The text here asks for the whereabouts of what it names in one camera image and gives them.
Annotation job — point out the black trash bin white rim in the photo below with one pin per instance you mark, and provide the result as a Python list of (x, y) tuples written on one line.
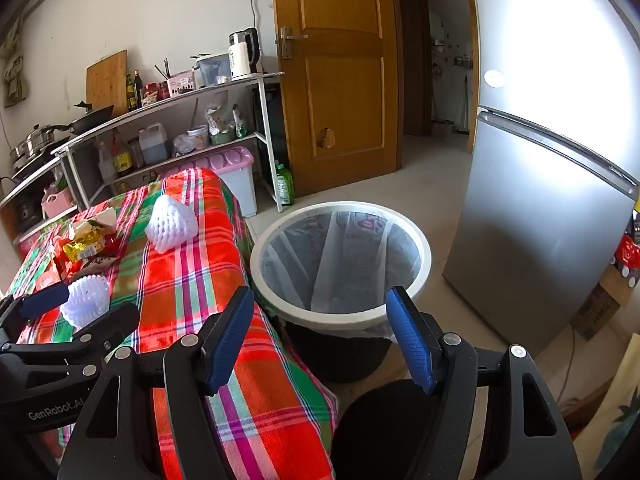
[(340, 357)]

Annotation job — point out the wooden cutting board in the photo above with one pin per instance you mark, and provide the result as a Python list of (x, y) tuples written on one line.
[(106, 82)]

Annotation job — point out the white electric kettle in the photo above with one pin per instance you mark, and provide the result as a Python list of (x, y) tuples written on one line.
[(241, 57)]

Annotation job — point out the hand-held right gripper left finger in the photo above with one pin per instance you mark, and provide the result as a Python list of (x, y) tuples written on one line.
[(230, 340)]

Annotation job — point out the red plastic object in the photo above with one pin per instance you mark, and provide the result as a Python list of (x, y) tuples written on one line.
[(627, 255)]

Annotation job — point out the crumpled food bag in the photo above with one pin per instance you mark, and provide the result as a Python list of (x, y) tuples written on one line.
[(218, 119)]

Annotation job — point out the wooden door frame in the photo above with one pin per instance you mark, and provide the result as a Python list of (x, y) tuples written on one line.
[(472, 60)]

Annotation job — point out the cardboard box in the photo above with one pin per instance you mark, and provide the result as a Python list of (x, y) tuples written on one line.
[(605, 305)]

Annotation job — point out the plaid tablecloth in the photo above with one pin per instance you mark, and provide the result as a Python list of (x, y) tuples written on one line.
[(175, 285)]

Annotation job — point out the soy sauce bottle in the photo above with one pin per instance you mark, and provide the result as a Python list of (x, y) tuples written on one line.
[(121, 157)]

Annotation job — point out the green plastic bottle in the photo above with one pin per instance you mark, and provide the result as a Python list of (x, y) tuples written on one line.
[(285, 187)]

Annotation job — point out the translucent bin liner bag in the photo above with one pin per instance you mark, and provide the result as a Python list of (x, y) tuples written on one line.
[(345, 260)]

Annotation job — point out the black frying pan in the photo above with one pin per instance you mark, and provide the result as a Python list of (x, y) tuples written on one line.
[(92, 117)]

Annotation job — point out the dark glass oil bottle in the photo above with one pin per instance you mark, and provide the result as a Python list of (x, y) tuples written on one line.
[(138, 87), (131, 92)]

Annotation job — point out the storage box pink lid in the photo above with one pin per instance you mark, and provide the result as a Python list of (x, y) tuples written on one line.
[(225, 170)]

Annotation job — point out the steel shelf unit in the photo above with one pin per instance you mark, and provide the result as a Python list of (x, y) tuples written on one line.
[(165, 103)]

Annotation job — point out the glass jar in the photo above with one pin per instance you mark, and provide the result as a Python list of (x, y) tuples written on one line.
[(135, 154)]

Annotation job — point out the dark chopsticks bundle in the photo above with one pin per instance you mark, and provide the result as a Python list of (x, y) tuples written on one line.
[(162, 70)]

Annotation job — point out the black cooker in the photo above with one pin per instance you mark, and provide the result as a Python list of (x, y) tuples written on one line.
[(27, 211)]

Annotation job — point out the clear plastic bottle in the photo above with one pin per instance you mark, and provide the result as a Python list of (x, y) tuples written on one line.
[(106, 165)]

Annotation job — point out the silver refrigerator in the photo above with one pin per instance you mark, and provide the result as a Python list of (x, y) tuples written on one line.
[(525, 185)]

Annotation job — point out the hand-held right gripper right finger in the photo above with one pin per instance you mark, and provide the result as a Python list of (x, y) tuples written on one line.
[(412, 345)]

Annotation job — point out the small white foam fruit net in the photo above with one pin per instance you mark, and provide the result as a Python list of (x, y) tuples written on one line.
[(86, 300)]

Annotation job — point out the dark brown sachet wrapper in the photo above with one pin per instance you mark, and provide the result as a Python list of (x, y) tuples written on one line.
[(100, 263)]

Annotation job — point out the crumpled clear plastic bag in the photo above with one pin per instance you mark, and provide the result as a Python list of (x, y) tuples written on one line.
[(182, 146)]

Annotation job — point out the yellow foil wrapper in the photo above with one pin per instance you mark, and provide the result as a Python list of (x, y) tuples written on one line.
[(82, 250)]

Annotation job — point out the red lid sauce jars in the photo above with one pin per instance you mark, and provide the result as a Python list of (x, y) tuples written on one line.
[(156, 92)]

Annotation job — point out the plastic jug dark liquid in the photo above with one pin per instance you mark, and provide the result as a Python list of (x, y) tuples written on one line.
[(153, 145)]

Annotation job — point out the wooden door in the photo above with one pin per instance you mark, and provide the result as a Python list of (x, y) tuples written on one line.
[(340, 85)]

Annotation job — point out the stainless steel pot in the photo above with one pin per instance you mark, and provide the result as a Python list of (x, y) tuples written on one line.
[(35, 142)]

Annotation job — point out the low steel stove shelf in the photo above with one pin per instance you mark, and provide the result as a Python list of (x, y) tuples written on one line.
[(30, 185)]

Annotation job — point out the green white packet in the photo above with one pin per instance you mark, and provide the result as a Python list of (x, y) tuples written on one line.
[(240, 122)]

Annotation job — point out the green bowl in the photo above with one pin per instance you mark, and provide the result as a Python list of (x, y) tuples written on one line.
[(222, 138)]

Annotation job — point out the large white foam fruit net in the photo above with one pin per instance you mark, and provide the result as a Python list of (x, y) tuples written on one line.
[(170, 227)]

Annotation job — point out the hanging cloth bag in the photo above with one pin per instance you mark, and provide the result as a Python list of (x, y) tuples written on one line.
[(14, 70)]

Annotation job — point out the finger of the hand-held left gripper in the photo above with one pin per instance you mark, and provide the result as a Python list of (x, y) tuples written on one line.
[(117, 321), (45, 301)]

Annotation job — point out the clear plastic container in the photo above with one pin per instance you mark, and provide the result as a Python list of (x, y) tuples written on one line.
[(212, 71)]

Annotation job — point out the pink plastic basket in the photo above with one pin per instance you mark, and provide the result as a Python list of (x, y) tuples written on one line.
[(57, 205)]

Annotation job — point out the pink chopstick holder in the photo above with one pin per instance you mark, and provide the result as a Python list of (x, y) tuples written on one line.
[(181, 84)]

